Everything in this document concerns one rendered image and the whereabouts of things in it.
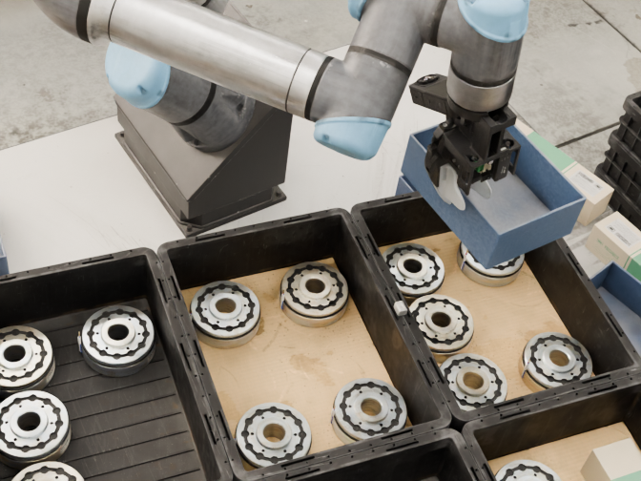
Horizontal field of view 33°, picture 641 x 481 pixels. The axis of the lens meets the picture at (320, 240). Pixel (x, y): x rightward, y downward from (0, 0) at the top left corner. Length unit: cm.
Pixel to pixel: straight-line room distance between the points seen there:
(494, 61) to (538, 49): 239
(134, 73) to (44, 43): 173
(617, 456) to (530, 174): 40
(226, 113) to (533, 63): 190
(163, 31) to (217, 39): 6
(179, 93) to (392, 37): 57
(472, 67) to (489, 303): 59
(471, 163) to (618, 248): 72
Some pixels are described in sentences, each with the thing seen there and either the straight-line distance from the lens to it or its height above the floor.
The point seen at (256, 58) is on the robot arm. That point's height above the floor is 137.
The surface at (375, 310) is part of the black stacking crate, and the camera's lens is 159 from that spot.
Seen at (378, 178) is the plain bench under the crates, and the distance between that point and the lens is 202.
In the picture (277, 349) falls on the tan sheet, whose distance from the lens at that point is 159.
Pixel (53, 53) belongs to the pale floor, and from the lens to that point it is 333.
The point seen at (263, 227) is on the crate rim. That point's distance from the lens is 160.
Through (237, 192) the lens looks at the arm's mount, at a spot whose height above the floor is 77.
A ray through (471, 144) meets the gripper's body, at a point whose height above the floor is 126.
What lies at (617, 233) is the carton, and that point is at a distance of 198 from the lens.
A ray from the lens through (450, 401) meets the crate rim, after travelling 146.
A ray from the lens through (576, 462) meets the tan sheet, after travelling 159.
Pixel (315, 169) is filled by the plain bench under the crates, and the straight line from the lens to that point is 202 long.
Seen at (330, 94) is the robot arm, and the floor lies 136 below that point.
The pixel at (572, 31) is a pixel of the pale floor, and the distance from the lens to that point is 370.
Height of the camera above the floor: 213
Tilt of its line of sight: 49 degrees down
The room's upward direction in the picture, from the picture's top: 9 degrees clockwise
